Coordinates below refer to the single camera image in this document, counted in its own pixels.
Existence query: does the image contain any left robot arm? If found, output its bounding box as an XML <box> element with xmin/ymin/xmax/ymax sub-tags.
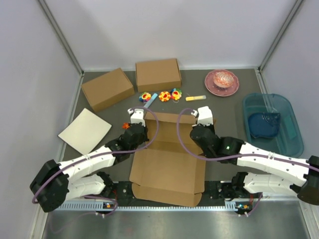
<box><xmin>30</xmin><ymin>122</ymin><xmax>149</xmax><ymax>213</ymax></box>

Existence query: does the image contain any cardboard box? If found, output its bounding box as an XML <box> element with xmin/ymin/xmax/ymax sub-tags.
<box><xmin>135</xmin><ymin>58</ymin><xmax>181</xmax><ymax>93</ymax></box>
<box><xmin>130</xmin><ymin>112</ymin><xmax>206</xmax><ymax>207</ymax></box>
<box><xmin>81</xmin><ymin>68</ymin><xmax>135</xmax><ymax>113</ymax></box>

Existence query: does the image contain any teal plastic bin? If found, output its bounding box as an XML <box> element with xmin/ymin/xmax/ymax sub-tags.
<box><xmin>243</xmin><ymin>93</ymin><xmax>304</xmax><ymax>158</ymax></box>

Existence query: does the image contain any dark blue dish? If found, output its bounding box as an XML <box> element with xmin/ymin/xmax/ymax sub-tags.
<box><xmin>248</xmin><ymin>113</ymin><xmax>281</xmax><ymax>138</ymax></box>

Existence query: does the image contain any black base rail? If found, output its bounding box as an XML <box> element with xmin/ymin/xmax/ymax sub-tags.
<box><xmin>98</xmin><ymin>181</ymin><xmax>253</xmax><ymax>201</ymax></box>

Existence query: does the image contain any white square board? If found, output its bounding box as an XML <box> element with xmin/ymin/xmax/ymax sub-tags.
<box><xmin>58</xmin><ymin>108</ymin><xmax>112</xmax><ymax>155</ymax></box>

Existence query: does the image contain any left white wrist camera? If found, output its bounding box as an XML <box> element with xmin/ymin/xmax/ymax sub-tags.
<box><xmin>128</xmin><ymin>108</ymin><xmax>146</xmax><ymax>126</ymax></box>

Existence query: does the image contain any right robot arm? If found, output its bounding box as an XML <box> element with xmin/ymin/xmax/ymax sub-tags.
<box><xmin>190</xmin><ymin>124</ymin><xmax>319</xmax><ymax>205</ymax></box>

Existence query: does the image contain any yellow chalk stick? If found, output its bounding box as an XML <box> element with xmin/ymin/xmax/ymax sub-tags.
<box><xmin>185</xmin><ymin>95</ymin><xmax>206</xmax><ymax>102</ymax></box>

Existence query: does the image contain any rainbow flower plush left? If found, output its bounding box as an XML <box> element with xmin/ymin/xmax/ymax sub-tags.
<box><xmin>139</xmin><ymin>92</ymin><xmax>152</xmax><ymax>103</ymax></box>

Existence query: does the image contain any small orange toy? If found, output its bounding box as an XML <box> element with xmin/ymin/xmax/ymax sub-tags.
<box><xmin>122</xmin><ymin>122</ymin><xmax>130</xmax><ymax>129</ymax></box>

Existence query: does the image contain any pink plate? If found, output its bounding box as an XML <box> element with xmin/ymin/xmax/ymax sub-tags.
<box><xmin>204</xmin><ymin>69</ymin><xmax>239</xmax><ymax>97</ymax></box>

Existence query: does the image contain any blue chalk stick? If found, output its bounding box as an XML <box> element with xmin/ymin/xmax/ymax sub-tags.
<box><xmin>144</xmin><ymin>93</ymin><xmax>158</xmax><ymax>108</ymax></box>

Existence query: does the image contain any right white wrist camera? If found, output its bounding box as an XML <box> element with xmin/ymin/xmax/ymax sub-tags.
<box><xmin>191</xmin><ymin>106</ymin><xmax>214</xmax><ymax>126</ymax></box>

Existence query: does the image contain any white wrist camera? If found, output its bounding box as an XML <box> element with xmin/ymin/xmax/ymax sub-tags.
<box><xmin>128</xmin><ymin>108</ymin><xmax>146</xmax><ymax>126</ymax></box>
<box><xmin>191</xmin><ymin>106</ymin><xmax>214</xmax><ymax>126</ymax></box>

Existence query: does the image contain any rainbow flower plush right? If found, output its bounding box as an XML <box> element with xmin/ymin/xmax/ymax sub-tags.
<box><xmin>170</xmin><ymin>88</ymin><xmax>182</xmax><ymax>101</ymax></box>

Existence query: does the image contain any orange flower plush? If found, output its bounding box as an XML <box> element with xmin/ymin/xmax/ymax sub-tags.
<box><xmin>159</xmin><ymin>91</ymin><xmax>171</xmax><ymax>102</ymax></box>

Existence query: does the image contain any rainbow flower plush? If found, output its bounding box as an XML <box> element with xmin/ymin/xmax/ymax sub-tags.
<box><xmin>139</xmin><ymin>92</ymin><xmax>152</xmax><ymax>103</ymax></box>
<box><xmin>170</xmin><ymin>88</ymin><xmax>182</xmax><ymax>101</ymax></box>

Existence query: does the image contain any grey slotted cable duct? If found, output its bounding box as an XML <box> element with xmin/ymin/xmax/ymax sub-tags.
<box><xmin>56</xmin><ymin>200</ymin><xmax>244</xmax><ymax>212</ymax></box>

